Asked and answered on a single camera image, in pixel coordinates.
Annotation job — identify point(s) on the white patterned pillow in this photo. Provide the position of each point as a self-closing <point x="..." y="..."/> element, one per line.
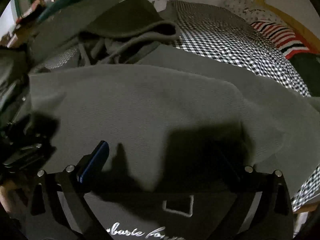
<point x="251" y="12"/>

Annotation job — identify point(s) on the wooden bunk bed frame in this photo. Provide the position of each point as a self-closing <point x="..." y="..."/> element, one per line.
<point x="299" y="14"/>

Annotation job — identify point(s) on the person's left hand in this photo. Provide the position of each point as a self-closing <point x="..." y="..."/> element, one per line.
<point x="15" y="199"/>

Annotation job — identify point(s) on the black white gingham bedsheet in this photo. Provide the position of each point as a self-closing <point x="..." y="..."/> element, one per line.
<point x="181" y="96"/>

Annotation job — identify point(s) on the dark green garment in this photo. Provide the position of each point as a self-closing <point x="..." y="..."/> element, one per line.
<point x="307" y="66"/>

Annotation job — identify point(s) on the cluttered shelf items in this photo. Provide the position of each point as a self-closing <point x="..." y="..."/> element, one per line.
<point x="18" y="18"/>

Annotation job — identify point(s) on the teal pillow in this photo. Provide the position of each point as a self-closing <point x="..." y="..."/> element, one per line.
<point x="55" y="7"/>

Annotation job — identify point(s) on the grey striped blanket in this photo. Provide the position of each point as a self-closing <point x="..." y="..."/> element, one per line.
<point x="65" y="24"/>

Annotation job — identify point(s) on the red white striped garment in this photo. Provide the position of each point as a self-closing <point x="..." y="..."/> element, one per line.
<point x="285" y="39"/>

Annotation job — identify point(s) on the grey hooded sweatshirt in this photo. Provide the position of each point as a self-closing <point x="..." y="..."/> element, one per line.
<point x="231" y="204"/>

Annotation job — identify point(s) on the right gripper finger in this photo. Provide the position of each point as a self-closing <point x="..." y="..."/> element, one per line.
<point x="91" y="164"/>

